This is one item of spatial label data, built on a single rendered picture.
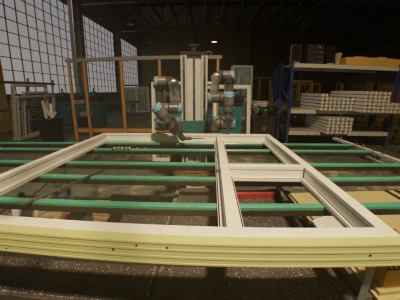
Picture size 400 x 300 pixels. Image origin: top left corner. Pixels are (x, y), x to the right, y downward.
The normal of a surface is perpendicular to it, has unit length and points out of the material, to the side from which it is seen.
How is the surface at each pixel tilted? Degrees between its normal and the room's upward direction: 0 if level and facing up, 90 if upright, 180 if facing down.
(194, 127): 90
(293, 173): 90
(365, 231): 0
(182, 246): 90
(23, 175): 90
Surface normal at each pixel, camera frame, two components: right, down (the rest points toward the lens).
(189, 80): 0.09, 0.26
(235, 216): 0.00, -0.97
